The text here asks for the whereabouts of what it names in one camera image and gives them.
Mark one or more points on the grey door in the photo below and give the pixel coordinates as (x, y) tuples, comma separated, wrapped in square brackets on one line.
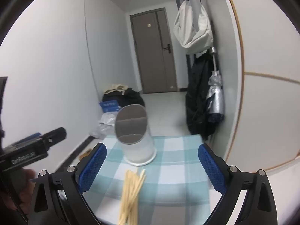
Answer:
[(150, 56)]

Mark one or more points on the person's left hand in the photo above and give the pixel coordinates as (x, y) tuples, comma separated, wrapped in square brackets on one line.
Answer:
[(30, 175)]

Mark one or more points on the blue cardboard box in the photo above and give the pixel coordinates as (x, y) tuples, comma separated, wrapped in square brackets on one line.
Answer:
[(109, 105)]

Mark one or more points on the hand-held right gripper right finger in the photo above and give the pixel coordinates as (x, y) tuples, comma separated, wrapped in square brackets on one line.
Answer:
[(212, 168)]

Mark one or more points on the teal checked table mat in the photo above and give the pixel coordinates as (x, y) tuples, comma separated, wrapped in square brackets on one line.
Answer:
[(173, 168)]

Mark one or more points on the pile of wooden chopsticks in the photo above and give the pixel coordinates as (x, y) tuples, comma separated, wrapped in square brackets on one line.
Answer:
[(131, 192)]

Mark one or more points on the beige cloth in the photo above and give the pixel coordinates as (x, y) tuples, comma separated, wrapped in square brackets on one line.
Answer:
[(117, 88)]

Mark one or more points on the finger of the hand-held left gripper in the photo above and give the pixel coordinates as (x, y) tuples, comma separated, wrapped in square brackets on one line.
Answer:
[(31, 137), (56, 134)]

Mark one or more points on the black duffel bag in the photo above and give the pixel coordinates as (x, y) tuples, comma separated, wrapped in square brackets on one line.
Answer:
[(131, 97)]

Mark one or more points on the silver folded umbrella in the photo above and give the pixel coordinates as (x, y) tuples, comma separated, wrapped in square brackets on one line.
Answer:
[(216, 100)]

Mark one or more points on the black hanging jacket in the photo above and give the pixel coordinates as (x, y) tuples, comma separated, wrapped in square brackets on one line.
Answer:
[(196, 98)]

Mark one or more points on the translucent white utensil holder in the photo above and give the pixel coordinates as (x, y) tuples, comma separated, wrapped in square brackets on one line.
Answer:
[(138, 152)]

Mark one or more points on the white hanging bag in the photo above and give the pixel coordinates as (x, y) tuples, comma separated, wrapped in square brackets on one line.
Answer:
[(187, 28)]

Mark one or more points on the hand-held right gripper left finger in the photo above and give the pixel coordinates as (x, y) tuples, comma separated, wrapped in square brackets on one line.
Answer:
[(92, 168)]

